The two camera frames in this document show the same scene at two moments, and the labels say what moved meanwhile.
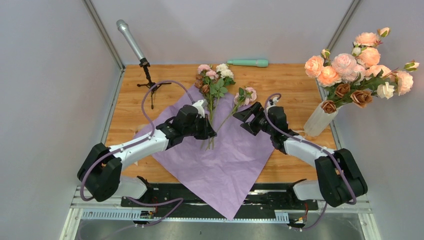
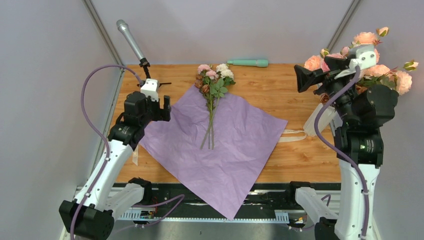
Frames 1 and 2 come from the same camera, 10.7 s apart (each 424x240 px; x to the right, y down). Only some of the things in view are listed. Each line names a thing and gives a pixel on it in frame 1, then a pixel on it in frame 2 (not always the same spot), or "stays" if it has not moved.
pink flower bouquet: (212, 81) stays
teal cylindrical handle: (259, 63) stays
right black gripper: (256, 109) -> (304, 77)
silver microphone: (123, 26) stays
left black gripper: (208, 132) -> (162, 114)
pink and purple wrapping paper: (221, 170) stays
